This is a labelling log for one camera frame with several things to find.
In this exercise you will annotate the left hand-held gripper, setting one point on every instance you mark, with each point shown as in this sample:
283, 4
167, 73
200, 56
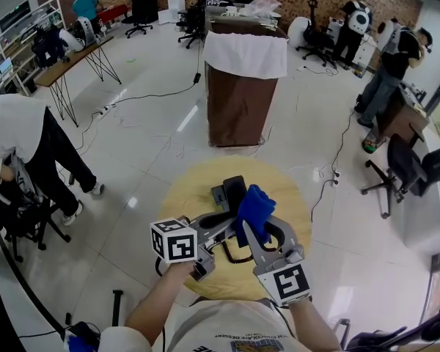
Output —
174, 240

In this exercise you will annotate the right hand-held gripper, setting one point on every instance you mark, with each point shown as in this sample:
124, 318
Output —
287, 284

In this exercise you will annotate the blue cloth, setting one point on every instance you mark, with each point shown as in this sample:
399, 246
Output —
254, 205

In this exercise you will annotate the person's left forearm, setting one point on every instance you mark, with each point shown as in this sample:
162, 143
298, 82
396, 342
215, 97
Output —
150, 306

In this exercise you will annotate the person's right forearm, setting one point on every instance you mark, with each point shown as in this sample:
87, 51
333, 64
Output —
311, 325

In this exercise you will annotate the white cloth bin liner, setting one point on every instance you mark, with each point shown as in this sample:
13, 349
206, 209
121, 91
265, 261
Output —
245, 53

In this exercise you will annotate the person's white printed shirt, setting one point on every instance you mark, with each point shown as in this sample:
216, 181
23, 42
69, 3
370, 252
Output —
223, 325

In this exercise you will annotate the white power strip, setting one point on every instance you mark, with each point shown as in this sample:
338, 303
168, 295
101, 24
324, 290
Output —
336, 176
106, 110

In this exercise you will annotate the tall brown bin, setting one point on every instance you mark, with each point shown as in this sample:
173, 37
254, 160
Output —
238, 112

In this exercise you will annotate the black metal stand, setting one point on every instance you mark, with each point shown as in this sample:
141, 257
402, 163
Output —
116, 306

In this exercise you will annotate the clear container colourful contents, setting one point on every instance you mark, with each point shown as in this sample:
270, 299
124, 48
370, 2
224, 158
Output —
372, 143

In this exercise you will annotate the black power adapter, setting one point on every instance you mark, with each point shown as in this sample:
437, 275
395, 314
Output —
197, 78

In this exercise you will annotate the black purple chair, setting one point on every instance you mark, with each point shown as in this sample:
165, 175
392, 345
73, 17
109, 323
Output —
388, 341

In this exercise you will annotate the white curved counter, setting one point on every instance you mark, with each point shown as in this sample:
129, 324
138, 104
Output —
425, 218

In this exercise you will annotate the brown wooden desk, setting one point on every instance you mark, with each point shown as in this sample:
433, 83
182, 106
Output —
399, 119

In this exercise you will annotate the white rounded shell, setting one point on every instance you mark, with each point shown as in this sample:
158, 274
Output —
298, 31
71, 40

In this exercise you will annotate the white flat box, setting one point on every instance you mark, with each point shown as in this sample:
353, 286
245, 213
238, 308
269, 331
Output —
168, 16

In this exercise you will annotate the white drawer cabinet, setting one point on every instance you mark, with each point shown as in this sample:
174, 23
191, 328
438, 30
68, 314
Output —
366, 55

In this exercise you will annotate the white cup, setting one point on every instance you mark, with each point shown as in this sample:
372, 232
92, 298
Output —
230, 12

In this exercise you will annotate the black office chair with headrest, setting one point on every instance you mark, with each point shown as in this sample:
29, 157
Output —
315, 35

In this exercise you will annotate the clear plastic bag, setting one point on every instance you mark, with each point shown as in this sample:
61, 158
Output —
260, 6

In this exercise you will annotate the round grey white backpack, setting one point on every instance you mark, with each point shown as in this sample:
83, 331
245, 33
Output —
85, 31

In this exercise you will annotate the black high-back office chair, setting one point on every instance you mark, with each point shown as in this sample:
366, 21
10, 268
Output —
144, 4

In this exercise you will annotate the red table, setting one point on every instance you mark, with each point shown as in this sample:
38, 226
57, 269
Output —
111, 11

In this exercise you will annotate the white black-spotted backpack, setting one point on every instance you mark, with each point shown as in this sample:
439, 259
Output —
360, 20
386, 35

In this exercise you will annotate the white shelf rack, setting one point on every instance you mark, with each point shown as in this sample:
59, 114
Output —
7, 61

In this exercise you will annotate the black wall screen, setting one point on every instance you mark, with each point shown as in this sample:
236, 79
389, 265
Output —
14, 15

